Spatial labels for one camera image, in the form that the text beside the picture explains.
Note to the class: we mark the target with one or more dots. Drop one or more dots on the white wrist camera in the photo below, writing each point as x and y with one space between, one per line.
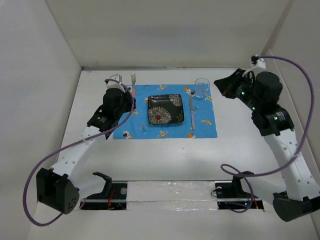
114 81
257 63

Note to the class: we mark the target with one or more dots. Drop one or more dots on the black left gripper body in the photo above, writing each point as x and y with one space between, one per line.
126 103

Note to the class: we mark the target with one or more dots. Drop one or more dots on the pink handled table knife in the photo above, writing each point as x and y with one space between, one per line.
192 112

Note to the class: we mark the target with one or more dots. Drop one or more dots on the white foam strip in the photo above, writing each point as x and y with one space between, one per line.
185 196

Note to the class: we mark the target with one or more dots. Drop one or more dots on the pink handled fork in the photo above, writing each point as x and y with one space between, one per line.
133 84

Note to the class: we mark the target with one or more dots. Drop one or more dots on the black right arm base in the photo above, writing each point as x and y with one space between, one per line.
229 195

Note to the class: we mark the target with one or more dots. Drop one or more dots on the blue space print placemat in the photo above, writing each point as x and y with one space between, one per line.
136 125

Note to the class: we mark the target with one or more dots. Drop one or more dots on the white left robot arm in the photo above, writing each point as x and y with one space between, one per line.
56 187

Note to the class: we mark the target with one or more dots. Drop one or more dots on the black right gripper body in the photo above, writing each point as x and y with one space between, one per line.
240 87

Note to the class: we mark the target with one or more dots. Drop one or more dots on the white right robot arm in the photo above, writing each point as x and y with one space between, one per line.
301 194

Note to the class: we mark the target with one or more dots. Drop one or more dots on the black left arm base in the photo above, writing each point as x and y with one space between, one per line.
113 196

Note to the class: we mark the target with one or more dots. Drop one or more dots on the black floral square plate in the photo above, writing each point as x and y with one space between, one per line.
165 109

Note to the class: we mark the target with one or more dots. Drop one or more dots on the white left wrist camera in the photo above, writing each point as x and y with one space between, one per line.
114 81

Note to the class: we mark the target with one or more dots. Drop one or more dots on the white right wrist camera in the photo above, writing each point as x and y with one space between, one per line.
257 63

